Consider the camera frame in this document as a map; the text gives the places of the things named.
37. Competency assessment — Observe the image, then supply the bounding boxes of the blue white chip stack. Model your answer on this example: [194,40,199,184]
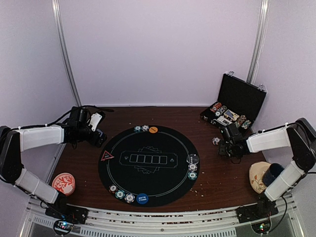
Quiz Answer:
[212,137,221,146]

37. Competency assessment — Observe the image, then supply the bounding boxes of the right chip rows in case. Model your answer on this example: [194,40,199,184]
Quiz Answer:
[235,115,252,129]

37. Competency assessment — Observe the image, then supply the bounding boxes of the red chip row in case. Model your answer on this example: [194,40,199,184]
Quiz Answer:
[210,102,222,113]

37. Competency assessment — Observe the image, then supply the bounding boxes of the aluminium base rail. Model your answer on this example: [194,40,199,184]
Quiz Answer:
[23,194,304,237]

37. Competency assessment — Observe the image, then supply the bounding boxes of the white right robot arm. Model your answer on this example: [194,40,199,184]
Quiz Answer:
[219,118,316,201]

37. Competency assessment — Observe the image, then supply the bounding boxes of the blue small blind button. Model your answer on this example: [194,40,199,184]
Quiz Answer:
[136,193,149,205]

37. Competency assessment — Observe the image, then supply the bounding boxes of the aluminium frame post left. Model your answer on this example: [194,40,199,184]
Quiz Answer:
[51,0,82,106]

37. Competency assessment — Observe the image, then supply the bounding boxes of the green chip row in case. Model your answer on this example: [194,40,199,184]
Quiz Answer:
[215,106,227,117]

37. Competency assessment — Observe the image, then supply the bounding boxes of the round wooden coaster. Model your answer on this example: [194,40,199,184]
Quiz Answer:
[249,161,271,194]

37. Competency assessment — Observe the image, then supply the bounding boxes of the clear round dealer button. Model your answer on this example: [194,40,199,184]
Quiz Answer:
[187,154,199,164]

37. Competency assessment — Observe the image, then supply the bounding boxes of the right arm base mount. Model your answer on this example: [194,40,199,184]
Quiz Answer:
[236,198,278,235]

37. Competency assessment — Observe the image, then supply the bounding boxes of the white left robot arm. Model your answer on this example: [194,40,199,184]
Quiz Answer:
[0,111,106,219]

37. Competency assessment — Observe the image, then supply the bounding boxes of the yellow big blind button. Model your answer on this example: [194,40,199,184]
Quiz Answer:
[149,126,158,134]

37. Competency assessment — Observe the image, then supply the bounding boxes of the aluminium frame post right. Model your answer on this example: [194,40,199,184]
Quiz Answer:
[246,0,270,84]

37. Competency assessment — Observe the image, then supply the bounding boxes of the card deck in case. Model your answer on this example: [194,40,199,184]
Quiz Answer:
[216,110,240,125]

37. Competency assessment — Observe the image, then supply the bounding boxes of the red white patterned cup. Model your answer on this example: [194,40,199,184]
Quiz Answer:
[52,173,76,196]

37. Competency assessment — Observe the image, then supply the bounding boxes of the black poker chip case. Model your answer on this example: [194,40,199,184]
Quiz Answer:
[200,74,267,135]

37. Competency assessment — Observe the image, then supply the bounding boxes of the aluminium frame post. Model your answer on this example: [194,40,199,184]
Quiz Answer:
[246,0,270,84]
[51,0,82,106]

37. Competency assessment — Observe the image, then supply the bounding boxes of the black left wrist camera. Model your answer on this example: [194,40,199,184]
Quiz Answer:
[66,106,88,128]

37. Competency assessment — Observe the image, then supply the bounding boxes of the dark blue mug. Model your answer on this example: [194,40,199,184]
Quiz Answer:
[262,163,284,187]

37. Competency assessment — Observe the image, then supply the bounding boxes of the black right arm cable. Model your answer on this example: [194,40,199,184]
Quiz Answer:
[261,195,288,234]

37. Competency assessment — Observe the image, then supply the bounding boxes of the brown chip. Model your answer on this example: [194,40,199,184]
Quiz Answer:
[109,185,118,194]

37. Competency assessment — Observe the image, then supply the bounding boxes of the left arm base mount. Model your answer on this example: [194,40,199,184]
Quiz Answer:
[40,193,88,237]

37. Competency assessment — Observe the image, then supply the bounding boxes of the red triangular all-in marker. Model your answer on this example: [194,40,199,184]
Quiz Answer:
[100,151,114,161]

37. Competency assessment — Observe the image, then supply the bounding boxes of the round black poker mat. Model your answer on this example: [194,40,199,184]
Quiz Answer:
[98,125,199,207]

